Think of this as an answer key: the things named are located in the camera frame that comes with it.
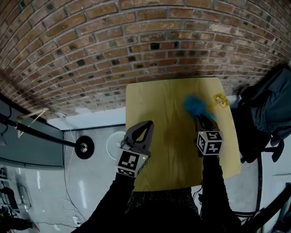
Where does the person's right forearm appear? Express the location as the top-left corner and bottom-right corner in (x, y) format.
(201, 156), (241, 233)

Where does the person's patterned skirt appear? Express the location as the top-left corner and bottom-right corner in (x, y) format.
(125, 187), (201, 219)

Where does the black coat rack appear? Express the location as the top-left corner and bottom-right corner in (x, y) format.
(0, 112), (95, 160)

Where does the person's left forearm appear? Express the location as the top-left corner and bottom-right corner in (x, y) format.
(77, 172), (137, 233)

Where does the light wooden board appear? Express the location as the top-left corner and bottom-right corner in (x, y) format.
(125, 77), (242, 192)

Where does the black equipment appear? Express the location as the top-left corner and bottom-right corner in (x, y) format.
(0, 186), (19, 212)

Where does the chrome tube frame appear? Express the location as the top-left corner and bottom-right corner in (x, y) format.
(15, 185), (32, 208)

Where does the yellow wrapper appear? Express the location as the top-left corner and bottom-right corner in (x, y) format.
(213, 93), (230, 109)

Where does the black office chair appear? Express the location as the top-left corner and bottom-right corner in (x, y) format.
(231, 65), (291, 163)

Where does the grey cabinet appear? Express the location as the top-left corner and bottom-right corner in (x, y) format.
(0, 100), (65, 169)

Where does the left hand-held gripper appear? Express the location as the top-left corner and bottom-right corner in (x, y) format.
(116, 120), (155, 178)

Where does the blue fluffy duster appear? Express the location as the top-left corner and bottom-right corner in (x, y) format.
(183, 94), (217, 121)

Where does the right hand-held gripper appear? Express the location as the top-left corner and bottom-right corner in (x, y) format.
(194, 114), (224, 158)

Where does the white cable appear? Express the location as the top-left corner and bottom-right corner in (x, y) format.
(60, 129), (88, 223)

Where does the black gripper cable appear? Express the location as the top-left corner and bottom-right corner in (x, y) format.
(192, 179), (204, 214)

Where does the white round waste bin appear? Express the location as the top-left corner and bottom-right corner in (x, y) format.
(106, 131), (127, 160)

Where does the grey garment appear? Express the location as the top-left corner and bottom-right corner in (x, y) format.
(250, 68), (291, 139)

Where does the wooden clothes hanger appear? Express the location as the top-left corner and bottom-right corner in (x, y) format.
(16, 108), (50, 139)

